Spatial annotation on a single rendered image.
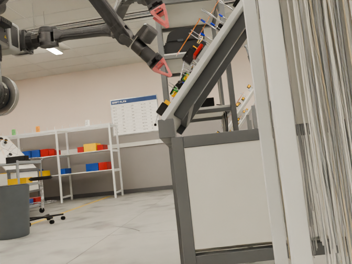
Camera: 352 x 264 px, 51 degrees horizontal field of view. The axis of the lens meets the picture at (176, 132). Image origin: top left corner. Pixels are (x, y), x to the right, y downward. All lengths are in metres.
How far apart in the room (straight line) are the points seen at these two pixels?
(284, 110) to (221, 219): 0.71
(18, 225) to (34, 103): 6.09
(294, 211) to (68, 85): 9.71
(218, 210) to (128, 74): 8.56
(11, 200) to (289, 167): 4.35
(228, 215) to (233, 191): 0.08
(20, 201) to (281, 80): 4.39
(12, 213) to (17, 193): 0.25
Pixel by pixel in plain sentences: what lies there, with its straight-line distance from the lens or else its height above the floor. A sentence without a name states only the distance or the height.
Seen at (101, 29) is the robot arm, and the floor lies 1.45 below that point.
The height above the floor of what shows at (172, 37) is 1.59.
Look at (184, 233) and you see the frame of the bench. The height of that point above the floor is 0.48.
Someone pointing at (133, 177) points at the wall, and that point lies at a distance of 9.43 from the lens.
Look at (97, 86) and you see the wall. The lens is 9.88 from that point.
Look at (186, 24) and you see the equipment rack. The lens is 3.18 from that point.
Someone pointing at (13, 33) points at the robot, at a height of 1.46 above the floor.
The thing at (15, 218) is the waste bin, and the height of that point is 0.23.
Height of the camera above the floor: 0.72
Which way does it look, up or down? 4 degrees up
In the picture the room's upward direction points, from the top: 6 degrees counter-clockwise
